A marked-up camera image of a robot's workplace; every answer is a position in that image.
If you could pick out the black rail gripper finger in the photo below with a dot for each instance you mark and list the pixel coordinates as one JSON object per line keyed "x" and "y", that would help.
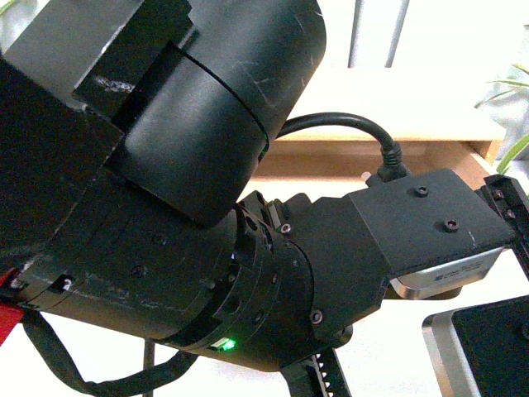
{"x": 505, "y": 196}

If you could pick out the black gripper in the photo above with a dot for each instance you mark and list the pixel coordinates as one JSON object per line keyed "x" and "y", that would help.
{"x": 330, "y": 271}

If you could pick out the grey padded gripper finger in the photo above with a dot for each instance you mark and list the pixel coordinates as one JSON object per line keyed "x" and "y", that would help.
{"x": 481, "y": 350}

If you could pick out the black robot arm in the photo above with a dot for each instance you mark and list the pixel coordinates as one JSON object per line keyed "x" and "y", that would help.
{"x": 129, "y": 130}

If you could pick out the wooden two-drawer cabinet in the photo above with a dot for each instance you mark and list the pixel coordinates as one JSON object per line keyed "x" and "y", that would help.
{"x": 433, "y": 119}

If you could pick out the right green spider plant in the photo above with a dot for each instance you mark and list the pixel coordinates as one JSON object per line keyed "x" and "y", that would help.
{"x": 506, "y": 102}

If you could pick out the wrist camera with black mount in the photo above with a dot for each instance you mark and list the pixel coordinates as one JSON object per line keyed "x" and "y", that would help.
{"x": 435, "y": 231}

